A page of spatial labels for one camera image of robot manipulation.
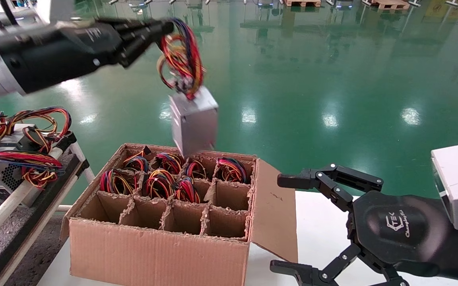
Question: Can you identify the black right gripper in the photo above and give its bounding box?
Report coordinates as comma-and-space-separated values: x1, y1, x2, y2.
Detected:
270, 164, 452, 286

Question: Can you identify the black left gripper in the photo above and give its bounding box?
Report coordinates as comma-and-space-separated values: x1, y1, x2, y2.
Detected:
0, 18, 174, 95

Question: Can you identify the cardboard divider insert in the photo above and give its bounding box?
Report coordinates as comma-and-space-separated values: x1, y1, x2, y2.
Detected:
79, 149, 255, 242

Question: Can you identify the white pipe leg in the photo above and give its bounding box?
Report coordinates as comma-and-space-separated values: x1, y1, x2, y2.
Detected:
70, 142, 95, 184

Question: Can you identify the wooden pallet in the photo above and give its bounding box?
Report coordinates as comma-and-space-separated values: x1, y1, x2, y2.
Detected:
370, 0, 410, 11
285, 0, 321, 8

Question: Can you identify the brown cardboard box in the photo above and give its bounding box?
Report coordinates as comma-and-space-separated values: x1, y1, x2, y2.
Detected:
60, 143, 299, 286

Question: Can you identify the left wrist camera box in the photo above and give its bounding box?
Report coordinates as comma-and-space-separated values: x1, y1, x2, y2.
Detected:
36, 0, 75, 24

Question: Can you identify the white pipe rail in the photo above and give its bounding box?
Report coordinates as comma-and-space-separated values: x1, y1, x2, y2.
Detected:
0, 146, 69, 255

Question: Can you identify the black table frame bar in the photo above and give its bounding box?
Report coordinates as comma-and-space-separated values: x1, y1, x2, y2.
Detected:
0, 159, 90, 286

